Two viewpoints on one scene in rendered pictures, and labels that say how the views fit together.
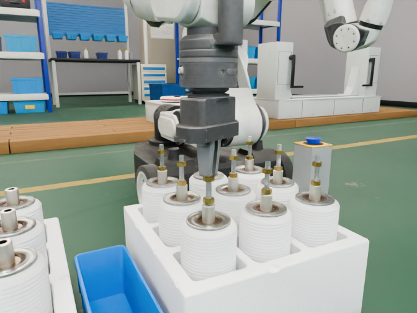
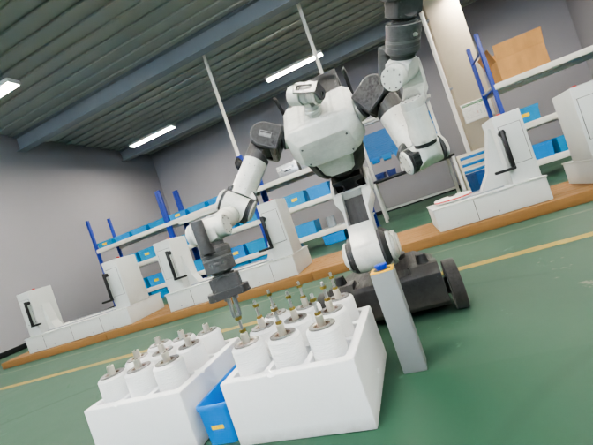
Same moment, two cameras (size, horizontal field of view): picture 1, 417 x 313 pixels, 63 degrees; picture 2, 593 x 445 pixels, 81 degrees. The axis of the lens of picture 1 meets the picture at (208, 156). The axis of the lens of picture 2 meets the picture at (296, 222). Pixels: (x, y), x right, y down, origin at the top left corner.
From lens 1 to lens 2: 0.89 m
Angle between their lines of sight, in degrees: 47
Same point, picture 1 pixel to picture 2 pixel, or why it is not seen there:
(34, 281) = (169, 369)
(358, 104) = not seen: outside the picture
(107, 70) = (439, 169)
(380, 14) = (417, 136)
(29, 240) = (189, 351)
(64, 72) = (400, 184)
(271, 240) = (275, 355)
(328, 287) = (324, 394)
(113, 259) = not seen: hidden behind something
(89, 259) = not seen: hidden behind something
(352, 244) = (334, 362)
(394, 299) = (430, 419)
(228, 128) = (233, 290)
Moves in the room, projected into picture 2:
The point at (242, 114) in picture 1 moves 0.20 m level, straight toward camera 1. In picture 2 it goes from (359, 245) to (322, 263)
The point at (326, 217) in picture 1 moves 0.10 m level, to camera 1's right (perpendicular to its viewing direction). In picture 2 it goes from (316, 340) to (346, 340)
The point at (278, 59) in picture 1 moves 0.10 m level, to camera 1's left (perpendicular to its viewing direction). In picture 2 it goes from (580, 108) to (563, 114)
